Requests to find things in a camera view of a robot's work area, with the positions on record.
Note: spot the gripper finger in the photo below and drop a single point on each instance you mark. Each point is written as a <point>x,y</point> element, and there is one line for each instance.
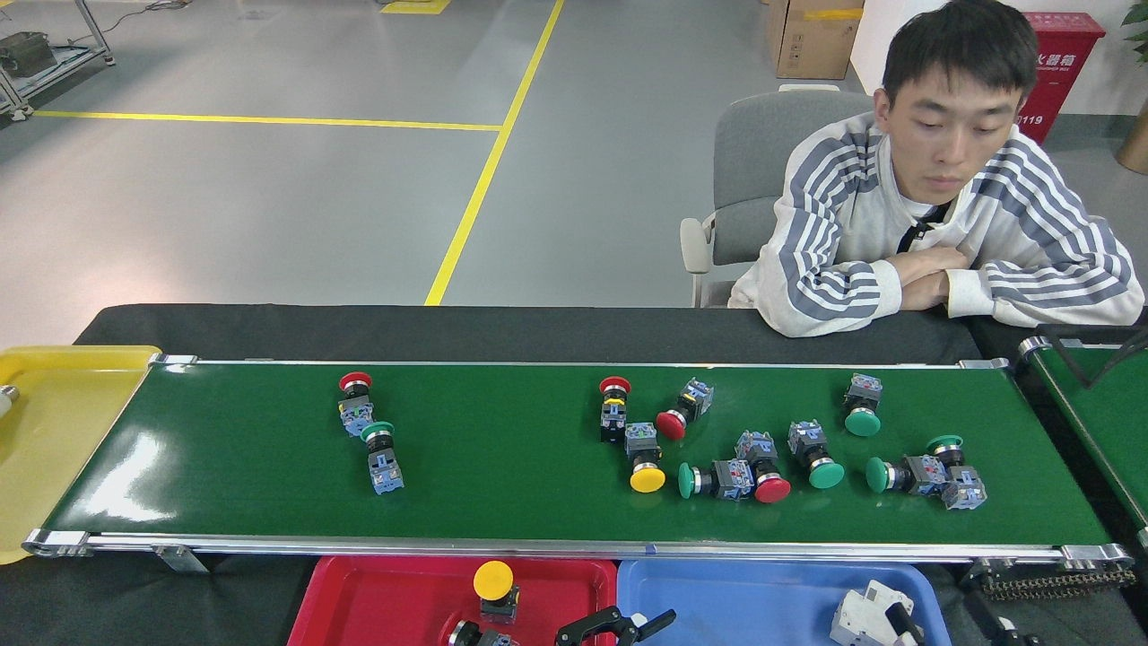
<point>601,621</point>
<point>995,628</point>
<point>662,619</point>
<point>904,624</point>

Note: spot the white circuit breaker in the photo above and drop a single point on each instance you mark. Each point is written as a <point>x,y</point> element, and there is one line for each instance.
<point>856,619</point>

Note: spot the yellow mushroom push button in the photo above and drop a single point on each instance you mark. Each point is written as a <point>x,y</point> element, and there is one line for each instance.
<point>493,580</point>
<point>647,479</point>

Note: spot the red mushroom push button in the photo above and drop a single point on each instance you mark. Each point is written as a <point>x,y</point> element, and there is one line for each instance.
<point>614,386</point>
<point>772,490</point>
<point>671,425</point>
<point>355,381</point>
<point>466,635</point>

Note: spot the person's right forearm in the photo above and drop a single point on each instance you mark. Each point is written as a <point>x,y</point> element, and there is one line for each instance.
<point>825,296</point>

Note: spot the person's left forearm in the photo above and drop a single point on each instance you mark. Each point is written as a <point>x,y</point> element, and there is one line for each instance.
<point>1040,296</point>

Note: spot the blue plastic tray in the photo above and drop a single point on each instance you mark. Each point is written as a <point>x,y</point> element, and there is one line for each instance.
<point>744,610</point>

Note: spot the red plastic tray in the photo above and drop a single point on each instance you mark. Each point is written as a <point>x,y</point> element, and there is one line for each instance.
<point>377,601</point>

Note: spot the narrow green conveyor belt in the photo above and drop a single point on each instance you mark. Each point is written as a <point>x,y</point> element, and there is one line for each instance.
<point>1108,431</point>

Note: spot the yellow plastic tray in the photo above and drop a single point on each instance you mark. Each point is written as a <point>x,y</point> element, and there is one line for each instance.
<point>63,449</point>

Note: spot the white round lamp part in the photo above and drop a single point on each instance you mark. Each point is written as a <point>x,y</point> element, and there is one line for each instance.
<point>6,401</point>

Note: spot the person's left hand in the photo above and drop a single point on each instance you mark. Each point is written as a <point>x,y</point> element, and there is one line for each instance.
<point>928,292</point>

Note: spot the person's right hand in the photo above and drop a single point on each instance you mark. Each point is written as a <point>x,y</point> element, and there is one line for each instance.
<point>933,260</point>

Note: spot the person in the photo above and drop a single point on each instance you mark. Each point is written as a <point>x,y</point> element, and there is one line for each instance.
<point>1031,224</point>

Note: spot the grey office chair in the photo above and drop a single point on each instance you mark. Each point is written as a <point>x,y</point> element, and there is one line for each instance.
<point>753,161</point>

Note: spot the potted plant gold planter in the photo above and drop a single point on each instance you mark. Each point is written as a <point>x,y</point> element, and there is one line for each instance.
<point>1137,144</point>

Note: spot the red fire extinguisher box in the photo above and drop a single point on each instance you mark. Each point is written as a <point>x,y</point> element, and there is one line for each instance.
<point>1072,72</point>

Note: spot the cardboard box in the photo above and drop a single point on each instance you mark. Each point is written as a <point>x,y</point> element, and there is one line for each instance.
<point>812,40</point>

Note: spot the metal rack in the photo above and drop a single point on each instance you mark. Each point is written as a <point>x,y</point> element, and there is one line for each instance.
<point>76,58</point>

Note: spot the dark grey box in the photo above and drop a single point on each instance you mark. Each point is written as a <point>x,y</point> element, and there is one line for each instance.
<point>27,54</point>

